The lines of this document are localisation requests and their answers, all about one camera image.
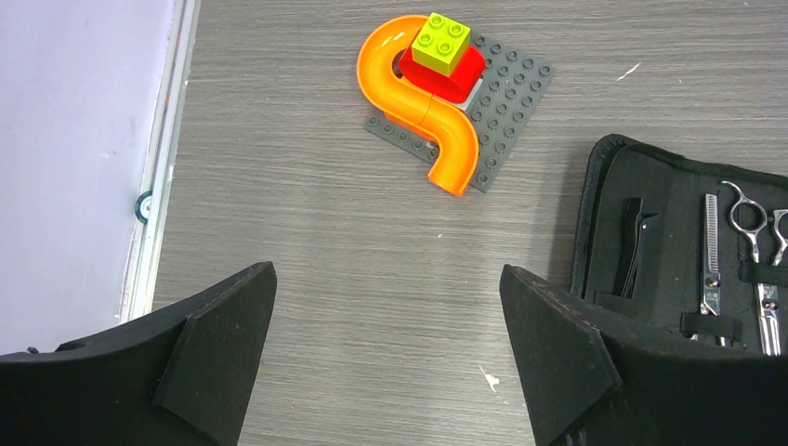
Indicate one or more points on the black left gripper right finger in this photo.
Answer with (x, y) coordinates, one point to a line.
(590, 376)

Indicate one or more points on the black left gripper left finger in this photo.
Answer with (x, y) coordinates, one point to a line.
(181, 375)

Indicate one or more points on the black hair clip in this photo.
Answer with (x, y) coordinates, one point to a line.
(636, 229)

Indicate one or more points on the black tool pouch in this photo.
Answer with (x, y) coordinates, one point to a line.
(667, 288)

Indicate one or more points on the silver hair scissors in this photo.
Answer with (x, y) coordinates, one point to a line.
(710, 295)

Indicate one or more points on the silver thinning scissors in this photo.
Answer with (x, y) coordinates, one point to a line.
(766, 294)

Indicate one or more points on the orange curved toy slide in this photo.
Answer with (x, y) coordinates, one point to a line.
(426, 114)

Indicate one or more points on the red toy block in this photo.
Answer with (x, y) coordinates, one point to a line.
(455, 87)

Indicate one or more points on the lime green toy brick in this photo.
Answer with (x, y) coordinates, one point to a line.
(441, 43)

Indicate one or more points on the grey studded base plate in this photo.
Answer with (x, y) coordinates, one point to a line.
(499, 106)

